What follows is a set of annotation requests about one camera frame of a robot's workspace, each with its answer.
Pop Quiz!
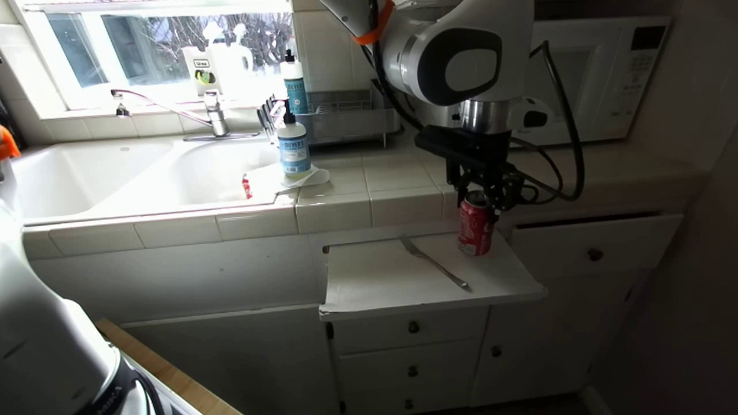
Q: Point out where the white jug with handle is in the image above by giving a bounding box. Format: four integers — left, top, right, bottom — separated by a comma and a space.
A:
204, 20, 257, 100

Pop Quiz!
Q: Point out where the large white cabinet door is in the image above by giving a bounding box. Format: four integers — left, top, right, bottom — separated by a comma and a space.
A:
120, 303, 344, 415

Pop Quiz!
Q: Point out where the white framed window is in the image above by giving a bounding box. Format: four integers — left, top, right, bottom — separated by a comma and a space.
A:
8, 0, 298, 113

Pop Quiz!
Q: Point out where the small orange object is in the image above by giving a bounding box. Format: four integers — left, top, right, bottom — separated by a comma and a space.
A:
0, 125, 23, 160

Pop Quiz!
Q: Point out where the red soda can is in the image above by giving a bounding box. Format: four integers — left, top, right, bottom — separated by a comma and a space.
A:
456, 190, 498, 258

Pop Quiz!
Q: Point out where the orange strap on arm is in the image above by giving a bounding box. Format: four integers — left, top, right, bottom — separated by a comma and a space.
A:
353, 0, 398, 47

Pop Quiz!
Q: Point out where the squat white blue soap bottle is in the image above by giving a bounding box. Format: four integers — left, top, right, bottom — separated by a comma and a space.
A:
273, 99, 313, 181

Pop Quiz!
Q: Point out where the wide white drawer front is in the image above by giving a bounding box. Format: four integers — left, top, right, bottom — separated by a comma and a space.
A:
510, 212, 684, 286

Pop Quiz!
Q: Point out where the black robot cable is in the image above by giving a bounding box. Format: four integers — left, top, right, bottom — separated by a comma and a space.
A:
504, 42, 587, 206

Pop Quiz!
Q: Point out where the thin metal utensil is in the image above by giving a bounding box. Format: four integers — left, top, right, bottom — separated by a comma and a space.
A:
396, 236, 474, 294

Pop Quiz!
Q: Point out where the chrome sink faucet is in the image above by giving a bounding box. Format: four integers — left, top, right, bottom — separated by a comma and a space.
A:
108, 85, 232, 143

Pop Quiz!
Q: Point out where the white cloth under soap bottle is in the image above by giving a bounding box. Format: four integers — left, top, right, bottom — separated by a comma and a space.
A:
262, 160, 334, 201

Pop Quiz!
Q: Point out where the white microwave oven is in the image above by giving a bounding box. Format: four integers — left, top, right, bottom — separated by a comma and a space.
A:
504, 14, 672, 149

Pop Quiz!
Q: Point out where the wooden board edge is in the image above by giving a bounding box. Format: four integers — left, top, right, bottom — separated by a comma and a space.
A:
95, 316, 241, 415

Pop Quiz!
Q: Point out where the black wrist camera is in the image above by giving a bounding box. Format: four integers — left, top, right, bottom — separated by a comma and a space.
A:
413, 125, 514, 165

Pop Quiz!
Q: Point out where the white blurry foreground object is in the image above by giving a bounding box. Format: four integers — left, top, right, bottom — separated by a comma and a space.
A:
0, 157, 159, 415

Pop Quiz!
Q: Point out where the white drawer front with knob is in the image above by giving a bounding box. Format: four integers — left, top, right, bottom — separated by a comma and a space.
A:
326, 303, 490, 356
334, 342, 488, 397

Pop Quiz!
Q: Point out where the white pulled-out drawer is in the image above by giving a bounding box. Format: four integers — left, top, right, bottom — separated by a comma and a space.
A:
316, 227, 550, 322

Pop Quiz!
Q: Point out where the tall white teal pump bottle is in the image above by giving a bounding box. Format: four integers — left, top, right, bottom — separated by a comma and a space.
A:
279, 45, 310, 116

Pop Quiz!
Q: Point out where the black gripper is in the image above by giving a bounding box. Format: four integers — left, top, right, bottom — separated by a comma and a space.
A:
445, 149, 525, 223

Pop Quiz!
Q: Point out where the narrow white cabinet door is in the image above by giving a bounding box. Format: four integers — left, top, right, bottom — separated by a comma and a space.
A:
467, 280, 642, 409

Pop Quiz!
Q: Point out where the white ceramic sink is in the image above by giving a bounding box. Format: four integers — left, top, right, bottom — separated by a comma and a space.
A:
8, 135, 298, 229

